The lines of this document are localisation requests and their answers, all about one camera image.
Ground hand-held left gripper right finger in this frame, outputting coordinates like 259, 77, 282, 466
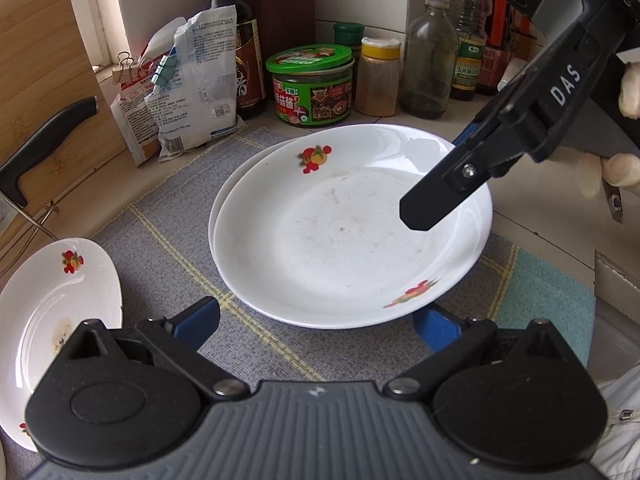
382, 305, 571, 403

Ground white plate with brown speck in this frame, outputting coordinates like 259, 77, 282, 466
208, 123, 458, 261

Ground person's right hand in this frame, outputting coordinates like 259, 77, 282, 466
575, 49, 640, 199

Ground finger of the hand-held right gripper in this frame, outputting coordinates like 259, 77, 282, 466
399, 110, 532, 232
451, 112, 488, 150

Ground glass bottle with red cap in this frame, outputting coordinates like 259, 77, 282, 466
398, 0, 460, 120

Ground white printed plastic bag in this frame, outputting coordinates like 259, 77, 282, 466
150, 4, 240, 163

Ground metal wire rack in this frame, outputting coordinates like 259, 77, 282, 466
0, 192, 60, 266

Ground oil bottle with green label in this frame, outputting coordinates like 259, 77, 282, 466
449, 0, 493, 102

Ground green binder clip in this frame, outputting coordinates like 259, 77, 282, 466
151, 55, 180, 87

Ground dark soy sauce bottle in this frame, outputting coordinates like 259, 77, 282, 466
206, 0, 267, 121

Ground white plate with fruit print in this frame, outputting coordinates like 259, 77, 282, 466
211, 125, 494, 330

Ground orange and white packet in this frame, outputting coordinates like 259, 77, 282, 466
109, 52, 176, 167

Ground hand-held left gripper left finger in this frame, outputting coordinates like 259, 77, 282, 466
67, 296, 251, 403

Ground white plate with brown stain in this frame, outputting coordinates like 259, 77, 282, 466
0, 237, 124, 453

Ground small green lidded jar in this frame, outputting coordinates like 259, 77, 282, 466
333, 22, 365, 61

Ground green lidded sauce jar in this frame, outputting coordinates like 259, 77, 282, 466
265, 44, 356, 127

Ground gold binder clip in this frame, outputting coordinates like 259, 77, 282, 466
112, 51, 138, 86

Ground yellow lidded spice jar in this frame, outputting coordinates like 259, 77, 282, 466
354, 37, 402, 117

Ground bamboo cutting board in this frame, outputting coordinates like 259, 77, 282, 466
0, 0, 128, 241

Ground black handled kitchen knife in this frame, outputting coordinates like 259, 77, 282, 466
0, 96, 99, 231

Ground dark red knife block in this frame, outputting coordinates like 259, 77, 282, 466
250, 0, 317, 61

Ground light grey jacket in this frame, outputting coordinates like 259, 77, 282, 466
595, 377, 640, 480

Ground grey checked cloth mat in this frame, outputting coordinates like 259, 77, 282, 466
87, 125, 598, 386

